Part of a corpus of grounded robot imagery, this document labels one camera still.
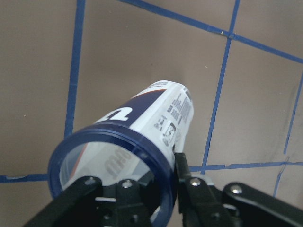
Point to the blue white tennis ball can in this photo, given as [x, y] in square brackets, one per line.
[140, 137]

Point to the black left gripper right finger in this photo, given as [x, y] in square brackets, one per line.
[236, 205]

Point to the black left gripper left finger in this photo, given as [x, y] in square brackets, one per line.
[87, 203]

